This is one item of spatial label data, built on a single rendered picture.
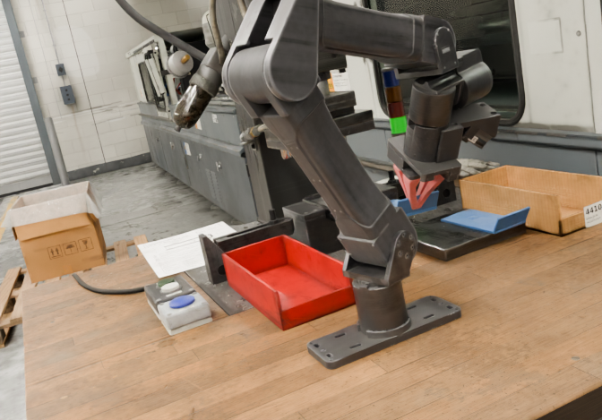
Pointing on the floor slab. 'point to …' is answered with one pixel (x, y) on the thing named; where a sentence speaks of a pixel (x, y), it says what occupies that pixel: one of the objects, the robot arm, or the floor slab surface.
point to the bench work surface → (554, 247)
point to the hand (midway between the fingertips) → (416, 202)
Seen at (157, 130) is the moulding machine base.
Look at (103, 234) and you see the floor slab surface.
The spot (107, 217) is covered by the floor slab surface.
